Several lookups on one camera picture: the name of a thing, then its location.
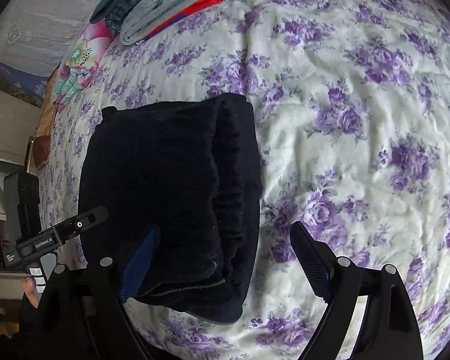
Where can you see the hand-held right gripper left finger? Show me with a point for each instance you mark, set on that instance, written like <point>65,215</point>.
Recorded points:
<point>142,266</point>

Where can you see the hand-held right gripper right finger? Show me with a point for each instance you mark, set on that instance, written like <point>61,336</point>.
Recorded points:
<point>315,266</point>

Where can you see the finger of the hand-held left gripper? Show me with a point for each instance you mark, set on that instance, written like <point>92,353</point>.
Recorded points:
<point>83,223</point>

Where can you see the navy blue pants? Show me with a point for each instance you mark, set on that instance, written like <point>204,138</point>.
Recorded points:
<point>165,202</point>

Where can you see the folded grey pants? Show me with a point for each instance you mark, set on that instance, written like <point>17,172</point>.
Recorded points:
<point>165,7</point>

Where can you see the person's left hand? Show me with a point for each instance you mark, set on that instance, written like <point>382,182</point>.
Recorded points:
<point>32,288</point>

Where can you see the orange brown pillow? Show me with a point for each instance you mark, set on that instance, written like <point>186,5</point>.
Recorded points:
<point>47,120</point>

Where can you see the purple floral bedspread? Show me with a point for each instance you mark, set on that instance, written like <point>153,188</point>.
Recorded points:
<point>341,138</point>

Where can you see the blue printed pillow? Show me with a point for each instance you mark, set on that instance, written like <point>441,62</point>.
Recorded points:
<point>18,78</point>

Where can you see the folded turquoise floral quilt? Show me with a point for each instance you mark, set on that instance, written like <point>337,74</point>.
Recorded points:
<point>82,60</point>

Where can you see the white lace bed cover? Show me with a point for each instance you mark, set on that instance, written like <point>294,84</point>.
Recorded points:
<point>41,26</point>

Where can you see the folded blue jeans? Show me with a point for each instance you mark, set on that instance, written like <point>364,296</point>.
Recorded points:
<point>135,2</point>

